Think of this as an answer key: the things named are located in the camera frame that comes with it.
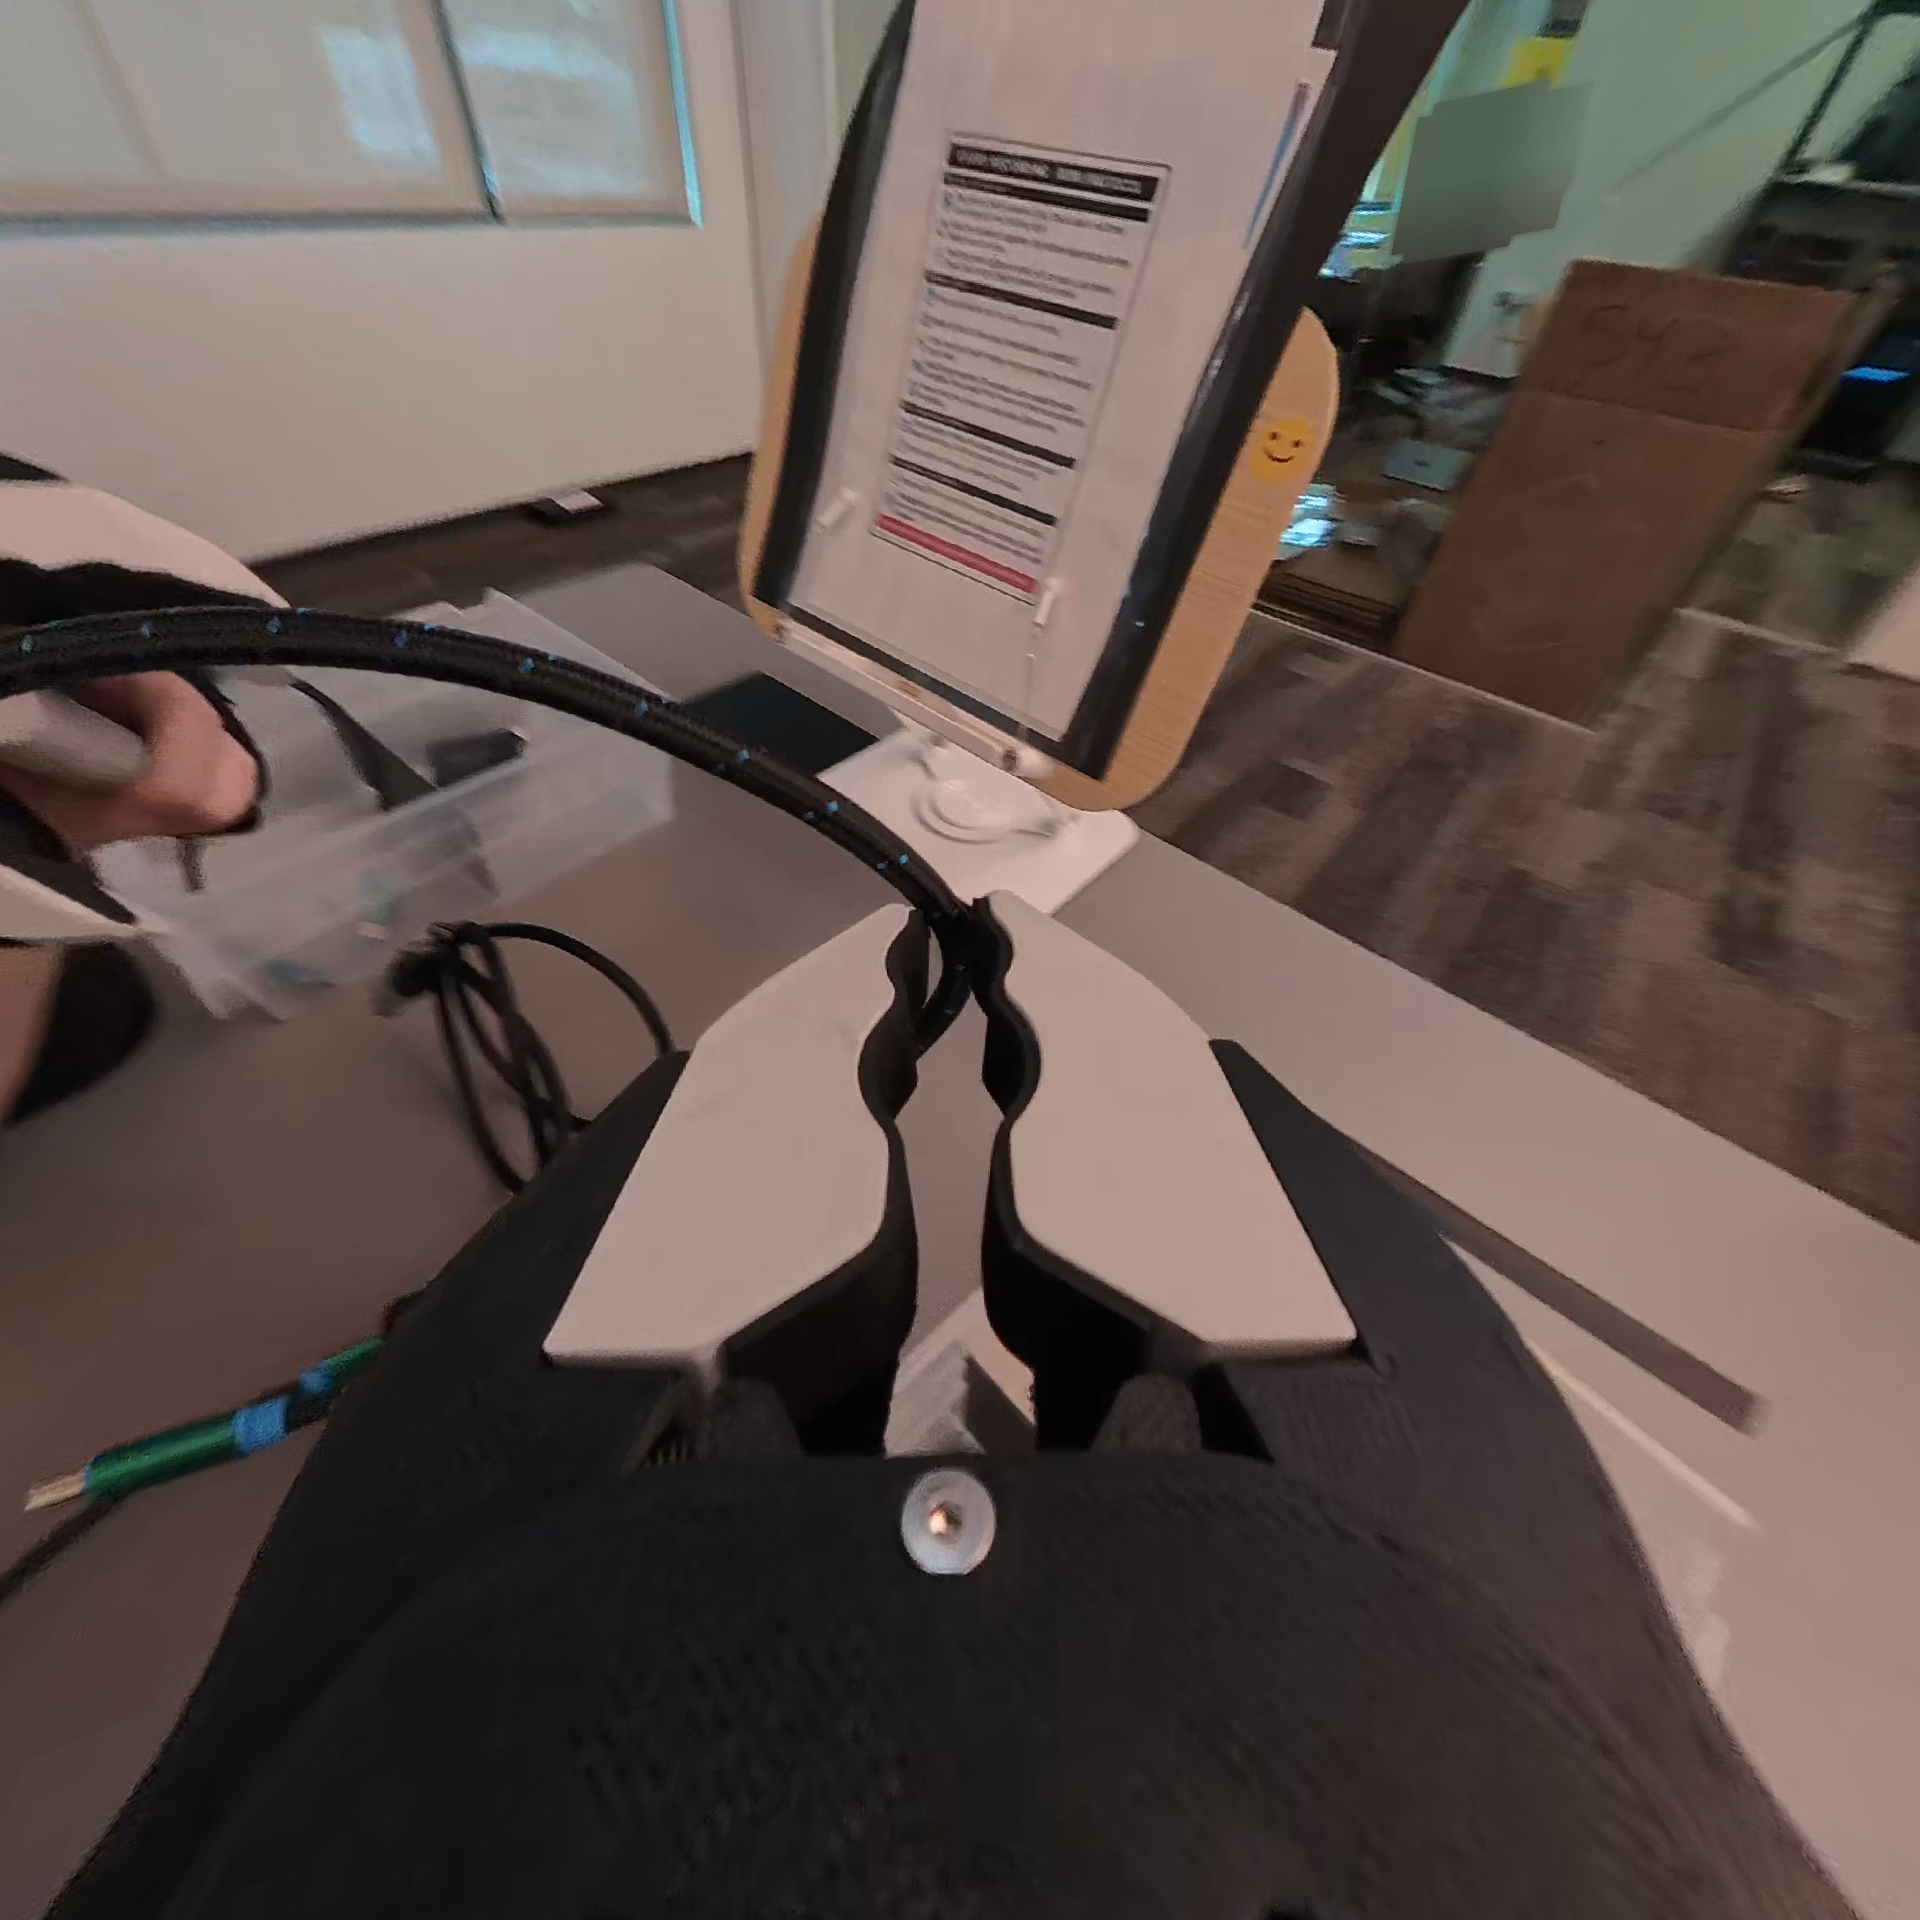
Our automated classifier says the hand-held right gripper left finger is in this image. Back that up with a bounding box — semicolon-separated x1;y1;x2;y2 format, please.
542;906;940;1451

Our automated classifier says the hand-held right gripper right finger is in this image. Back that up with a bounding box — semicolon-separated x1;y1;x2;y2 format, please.
973;892;1361;1451

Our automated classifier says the black port device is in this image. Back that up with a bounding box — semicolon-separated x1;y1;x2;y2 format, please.
292;674;531;819

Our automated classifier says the clear plastic bin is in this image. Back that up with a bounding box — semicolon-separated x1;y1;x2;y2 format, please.
91;587;679;1025

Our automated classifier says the black braided hdmi cable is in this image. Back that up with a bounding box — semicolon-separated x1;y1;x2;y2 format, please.
0;604;1011;1513

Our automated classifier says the person's left hand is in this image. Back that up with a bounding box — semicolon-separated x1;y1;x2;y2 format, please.
52;665;273;845

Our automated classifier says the white display stand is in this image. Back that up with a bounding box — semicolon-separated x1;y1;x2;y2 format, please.
822;725;1142;914

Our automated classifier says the large grid window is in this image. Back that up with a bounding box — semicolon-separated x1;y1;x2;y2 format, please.
0;0;704;229

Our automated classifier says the dark table mat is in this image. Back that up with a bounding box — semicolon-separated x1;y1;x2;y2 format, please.
697;674;890;773

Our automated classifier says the rounded wooden board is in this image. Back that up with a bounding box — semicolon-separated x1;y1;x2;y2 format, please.
738;223;1341;815

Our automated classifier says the flat cardboard stack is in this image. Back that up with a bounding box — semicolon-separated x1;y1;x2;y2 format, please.
1257;552;1413;631

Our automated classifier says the brown cardboard box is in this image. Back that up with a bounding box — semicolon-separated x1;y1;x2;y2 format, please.
1387;257;1867;725

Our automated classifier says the printed instruction sheet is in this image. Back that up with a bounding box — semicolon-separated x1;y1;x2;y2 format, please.
786;0;1339;739

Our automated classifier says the black framed display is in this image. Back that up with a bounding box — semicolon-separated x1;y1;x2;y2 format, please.
750;0;1472;773

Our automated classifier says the thin black power cable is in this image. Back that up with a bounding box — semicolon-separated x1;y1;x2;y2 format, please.
383;918;679;1193

